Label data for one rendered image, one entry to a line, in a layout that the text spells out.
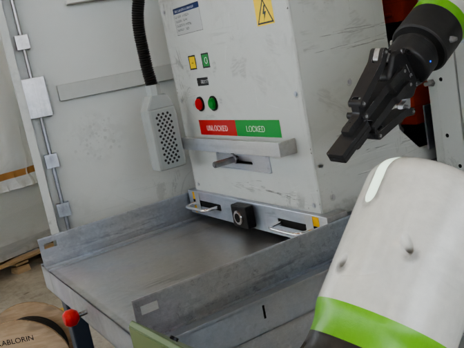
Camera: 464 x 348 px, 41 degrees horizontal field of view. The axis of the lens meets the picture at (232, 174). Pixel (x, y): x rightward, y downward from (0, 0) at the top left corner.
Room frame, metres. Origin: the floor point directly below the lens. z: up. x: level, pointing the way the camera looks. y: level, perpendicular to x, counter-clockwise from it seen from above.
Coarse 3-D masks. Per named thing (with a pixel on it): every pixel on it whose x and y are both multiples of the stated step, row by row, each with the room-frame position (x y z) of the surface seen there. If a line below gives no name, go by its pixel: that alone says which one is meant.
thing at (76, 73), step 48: (0, 0) 1.54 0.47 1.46; (48, 0) 1.60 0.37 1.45; (96, 0) 1.63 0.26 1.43; (48, 48) 1.60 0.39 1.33; (96, 48) 1.63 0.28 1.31; (48, 96) 1.56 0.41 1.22; (96, 96) 1.62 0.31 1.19; (144, 96) 1.66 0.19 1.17; (48, 144) 1.56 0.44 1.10; (96, 144) 1.62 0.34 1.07; (144, 144) 1.65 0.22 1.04; (48, 192) 1.54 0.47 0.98; (96, 192) 1.61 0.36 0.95; (144, 192) 1.65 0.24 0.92
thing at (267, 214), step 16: (208, 192) 1.45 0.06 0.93; (208, 208) 1.45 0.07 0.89; (224, 208) 1.38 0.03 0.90; (256, 208) 1.26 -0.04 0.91; (272, 208) 1.21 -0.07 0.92; (288, 208) 1.18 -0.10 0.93; (256, 224) 1.27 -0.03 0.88; (288, 224) 1.17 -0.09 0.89; (304, 224) 1.12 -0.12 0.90; (320, 224) 1.08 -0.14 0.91
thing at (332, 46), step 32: (160, 0) 1.50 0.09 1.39; (288, 0) 1.09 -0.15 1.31; (320, 0) 1.13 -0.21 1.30; (352, 0) 1.17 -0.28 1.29; (320, 32) 1.12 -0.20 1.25; (352, 32) 1.16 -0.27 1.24; (384, 32) 1.20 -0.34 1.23; (320, 64) 1.12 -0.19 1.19; (352, 64) 1.15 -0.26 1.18; (320, 96) 1.11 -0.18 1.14; (320, 128) 1.10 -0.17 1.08; (320, 160) 1.10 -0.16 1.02; (352, 160) 1.14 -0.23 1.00; (384, 160) 1.18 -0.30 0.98; (320, 192) 1.09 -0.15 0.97; (352, 192) 1.13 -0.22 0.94
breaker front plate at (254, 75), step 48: (192, 0) 1.38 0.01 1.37; (240, 0) 1.22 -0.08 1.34; (192, 48) 1.41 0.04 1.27; (240, 48) 1.24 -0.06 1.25; (288, 48) 1.11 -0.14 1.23; (192, 96) 1.45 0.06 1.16; (240, 96) 1.27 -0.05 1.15; (288, 96) 1.13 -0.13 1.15; (240, 192) 1.33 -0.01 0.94; (288, 192) 1.17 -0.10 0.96
